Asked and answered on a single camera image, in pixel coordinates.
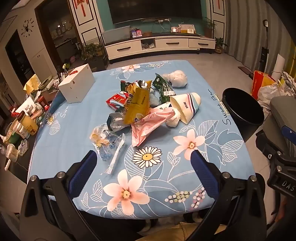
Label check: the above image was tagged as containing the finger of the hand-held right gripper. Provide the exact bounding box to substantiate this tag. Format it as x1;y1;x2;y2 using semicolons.
281;125;296;142
255;129;287;163

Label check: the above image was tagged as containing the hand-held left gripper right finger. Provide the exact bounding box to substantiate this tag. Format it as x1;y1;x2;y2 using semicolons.
185;149;267;241

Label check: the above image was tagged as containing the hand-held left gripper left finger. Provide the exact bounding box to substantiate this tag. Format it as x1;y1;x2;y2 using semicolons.
20;150;97;241

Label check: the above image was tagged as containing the white torn wrapper strip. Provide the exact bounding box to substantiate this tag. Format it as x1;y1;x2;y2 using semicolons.
105;133;126;175

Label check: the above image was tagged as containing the black trash bin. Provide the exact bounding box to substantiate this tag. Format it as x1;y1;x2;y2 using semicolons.
221;88;265;142

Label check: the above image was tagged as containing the clear plastic wrapper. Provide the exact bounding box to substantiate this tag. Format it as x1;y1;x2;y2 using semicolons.
90;124;126;161

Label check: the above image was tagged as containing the white tissue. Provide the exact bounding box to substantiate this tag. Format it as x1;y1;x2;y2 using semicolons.
165;111;181;128

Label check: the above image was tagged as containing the blue silver foil wrapper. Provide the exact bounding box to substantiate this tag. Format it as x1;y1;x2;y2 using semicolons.
106;111;132;132

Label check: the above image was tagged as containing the white striped paper cup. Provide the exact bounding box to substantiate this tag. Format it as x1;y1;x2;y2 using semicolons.
170;92;201;125

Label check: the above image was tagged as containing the pink plastic bag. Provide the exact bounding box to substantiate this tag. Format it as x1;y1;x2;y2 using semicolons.
131;109;176;147

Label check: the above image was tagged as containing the red cigarette pack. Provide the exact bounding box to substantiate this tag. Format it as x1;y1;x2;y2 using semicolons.
106;93;130;110

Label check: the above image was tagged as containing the yellow snack bag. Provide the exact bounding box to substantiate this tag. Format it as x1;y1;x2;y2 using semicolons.
122;80;152;125

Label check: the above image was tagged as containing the grey sofa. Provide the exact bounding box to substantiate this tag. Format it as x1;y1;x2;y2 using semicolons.
269;95;296;149

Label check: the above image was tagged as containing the white plastic shopping bag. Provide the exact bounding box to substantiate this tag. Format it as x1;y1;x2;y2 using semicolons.
258;79;296;109

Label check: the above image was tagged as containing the blue floral tablecloth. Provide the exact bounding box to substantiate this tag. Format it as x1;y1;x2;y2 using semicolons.
27;60;256;219

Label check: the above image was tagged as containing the red yellow shopping bag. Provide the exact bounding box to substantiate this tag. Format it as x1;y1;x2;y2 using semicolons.
252;70;277;100

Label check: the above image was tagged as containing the dark side table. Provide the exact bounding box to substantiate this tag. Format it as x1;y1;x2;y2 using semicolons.
0;70;63;186

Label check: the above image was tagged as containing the white paper roll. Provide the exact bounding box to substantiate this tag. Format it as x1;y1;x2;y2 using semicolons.
272;53;286;79

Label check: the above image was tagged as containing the cotton swab box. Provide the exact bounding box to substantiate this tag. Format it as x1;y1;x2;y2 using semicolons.
6;144;20;163

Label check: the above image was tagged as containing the yellow canister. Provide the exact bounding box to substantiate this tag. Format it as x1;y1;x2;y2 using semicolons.
17;113;38;136

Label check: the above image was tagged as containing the upright vacuum cleaner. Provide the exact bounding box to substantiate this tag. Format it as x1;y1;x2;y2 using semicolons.
260;20;270;72

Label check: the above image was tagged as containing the red lid jar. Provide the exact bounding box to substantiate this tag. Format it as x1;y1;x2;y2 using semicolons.
37;96;49;110

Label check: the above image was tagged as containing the white box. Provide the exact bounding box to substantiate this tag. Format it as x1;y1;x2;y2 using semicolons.
58;64;96;103

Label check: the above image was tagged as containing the yellow cloth bag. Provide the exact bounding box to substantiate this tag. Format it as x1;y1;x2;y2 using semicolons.
23;74;41;93

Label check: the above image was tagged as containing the potted plant yellow pot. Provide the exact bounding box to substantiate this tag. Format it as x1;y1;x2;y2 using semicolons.
214;37;228;54

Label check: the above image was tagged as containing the grey curtain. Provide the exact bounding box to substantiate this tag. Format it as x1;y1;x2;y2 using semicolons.
225;0;296;70

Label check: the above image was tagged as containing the plant stand with plants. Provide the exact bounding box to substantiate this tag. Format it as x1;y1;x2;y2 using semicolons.
81;42;108;71

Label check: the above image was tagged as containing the potted plant brown pot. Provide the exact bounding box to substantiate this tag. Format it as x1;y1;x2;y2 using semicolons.
202;17;218;39

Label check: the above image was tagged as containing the white television cabinet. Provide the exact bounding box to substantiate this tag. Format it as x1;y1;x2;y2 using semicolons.
102;32;216;61

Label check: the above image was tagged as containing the white desk calendar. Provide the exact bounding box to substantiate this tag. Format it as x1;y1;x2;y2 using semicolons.
178;23;196;34

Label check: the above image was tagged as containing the glass tank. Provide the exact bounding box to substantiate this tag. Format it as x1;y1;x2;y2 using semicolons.
102;26;130;44

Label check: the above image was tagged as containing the large black television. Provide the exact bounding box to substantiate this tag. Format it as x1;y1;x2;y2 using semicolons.
107;0;207;25

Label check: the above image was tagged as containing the red knot wall decoration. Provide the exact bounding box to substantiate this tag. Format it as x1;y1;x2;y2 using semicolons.
74;0;89;16
214;0;225;13

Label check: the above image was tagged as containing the black wall clock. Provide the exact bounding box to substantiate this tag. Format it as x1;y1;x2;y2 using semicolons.
21;20;35;37

